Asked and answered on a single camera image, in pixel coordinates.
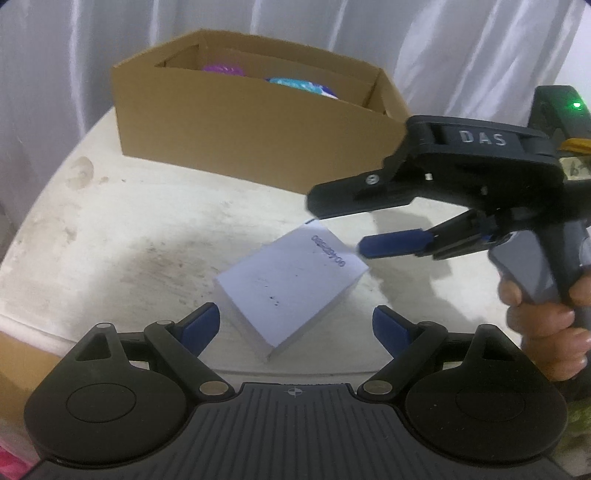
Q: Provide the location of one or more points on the white rectangular box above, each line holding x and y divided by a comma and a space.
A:
286, 290

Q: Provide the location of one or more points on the person's right hand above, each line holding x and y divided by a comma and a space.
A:
549, 333

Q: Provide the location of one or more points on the purple air freshener jar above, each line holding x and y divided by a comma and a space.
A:
221, 69

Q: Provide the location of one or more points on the teal blue wet wipes pack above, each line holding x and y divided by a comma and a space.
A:
300, 85

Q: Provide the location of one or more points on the white table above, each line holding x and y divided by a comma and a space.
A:
115, 230

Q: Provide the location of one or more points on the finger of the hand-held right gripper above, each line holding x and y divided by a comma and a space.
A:
397, 243
351, 196

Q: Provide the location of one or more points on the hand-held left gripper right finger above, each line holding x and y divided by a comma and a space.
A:
392, 330

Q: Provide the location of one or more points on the green patterned cloth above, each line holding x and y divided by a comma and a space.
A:
579, 429

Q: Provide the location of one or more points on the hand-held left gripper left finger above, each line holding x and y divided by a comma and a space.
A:
201, 328

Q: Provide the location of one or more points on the pink cloth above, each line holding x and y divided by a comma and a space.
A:
11, 461

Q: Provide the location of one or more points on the brown cardboard box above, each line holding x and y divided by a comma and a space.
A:
231, 129

